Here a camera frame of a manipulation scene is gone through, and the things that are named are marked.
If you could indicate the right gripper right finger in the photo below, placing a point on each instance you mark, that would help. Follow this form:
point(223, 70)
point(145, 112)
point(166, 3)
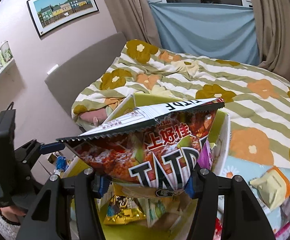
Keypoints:
point(243, 217)

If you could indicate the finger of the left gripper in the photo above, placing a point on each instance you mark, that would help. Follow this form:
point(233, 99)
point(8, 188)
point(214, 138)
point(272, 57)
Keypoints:
point(51, 147)

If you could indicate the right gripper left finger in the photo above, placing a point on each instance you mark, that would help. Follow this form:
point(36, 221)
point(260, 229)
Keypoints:
point(49, 215)

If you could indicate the small pink candy bag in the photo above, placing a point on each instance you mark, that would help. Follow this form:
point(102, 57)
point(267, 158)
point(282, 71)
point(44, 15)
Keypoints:
point(283, 233)

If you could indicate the red white Tatoe chip bag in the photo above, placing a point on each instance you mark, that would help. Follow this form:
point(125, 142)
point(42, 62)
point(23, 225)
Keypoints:
point(153, 146)

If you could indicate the operator hand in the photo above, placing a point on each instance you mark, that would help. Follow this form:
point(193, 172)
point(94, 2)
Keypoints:
point(12, 213)

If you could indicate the cream orange snack packet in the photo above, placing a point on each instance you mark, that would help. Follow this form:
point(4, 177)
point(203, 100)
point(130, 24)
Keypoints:
point(273, 187)

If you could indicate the gold black snack bag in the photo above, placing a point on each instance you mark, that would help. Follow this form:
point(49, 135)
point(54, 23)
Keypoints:
point(123, 210)

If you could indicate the green cardboard storage box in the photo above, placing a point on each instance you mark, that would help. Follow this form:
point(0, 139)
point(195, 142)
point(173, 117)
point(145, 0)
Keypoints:
point(164, 208)

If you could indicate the grey padded headboard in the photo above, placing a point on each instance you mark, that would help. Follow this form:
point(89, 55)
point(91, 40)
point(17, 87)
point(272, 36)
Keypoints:
point(70, 78)

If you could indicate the purple snack bag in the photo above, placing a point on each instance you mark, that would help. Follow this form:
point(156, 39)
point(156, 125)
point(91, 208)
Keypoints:
point(205, 157)

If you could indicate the floral striped green blanket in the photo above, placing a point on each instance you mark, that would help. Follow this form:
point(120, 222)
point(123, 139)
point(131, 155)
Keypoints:
point(257, 100)

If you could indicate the framed houses picture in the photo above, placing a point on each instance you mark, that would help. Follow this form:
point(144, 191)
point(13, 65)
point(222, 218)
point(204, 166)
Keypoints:
point(48, 15)

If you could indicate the beige curtain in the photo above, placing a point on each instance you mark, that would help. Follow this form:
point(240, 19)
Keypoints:
point(272, 19)
point(134, 19)

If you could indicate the blue cloth under window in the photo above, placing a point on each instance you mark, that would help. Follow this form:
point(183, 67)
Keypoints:
point(226, 32)

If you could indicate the beige curtain right side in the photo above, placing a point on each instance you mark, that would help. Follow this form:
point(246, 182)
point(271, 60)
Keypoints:
point(272, 19)

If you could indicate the wall shelf with items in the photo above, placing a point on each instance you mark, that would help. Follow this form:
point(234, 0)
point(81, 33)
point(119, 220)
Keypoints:
point(0, 64)

